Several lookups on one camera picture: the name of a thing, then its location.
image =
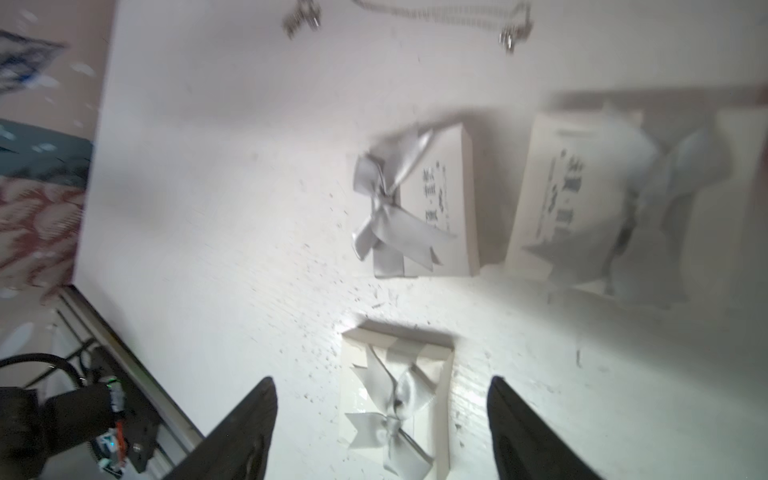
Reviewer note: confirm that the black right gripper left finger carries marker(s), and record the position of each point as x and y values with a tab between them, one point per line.
238	447

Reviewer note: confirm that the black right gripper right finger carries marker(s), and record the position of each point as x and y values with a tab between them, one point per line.
524	446

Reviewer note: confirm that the white jewelry box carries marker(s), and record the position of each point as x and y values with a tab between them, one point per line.
394	402
411	207

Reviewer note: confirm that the white lift-off box lid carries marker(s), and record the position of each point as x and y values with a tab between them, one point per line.
645	211

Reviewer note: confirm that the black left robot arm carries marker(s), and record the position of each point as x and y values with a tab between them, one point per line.
33	431

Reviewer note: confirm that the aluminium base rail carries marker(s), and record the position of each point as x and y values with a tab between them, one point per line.
177	436

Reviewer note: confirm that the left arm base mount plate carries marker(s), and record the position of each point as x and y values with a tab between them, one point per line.
139	419

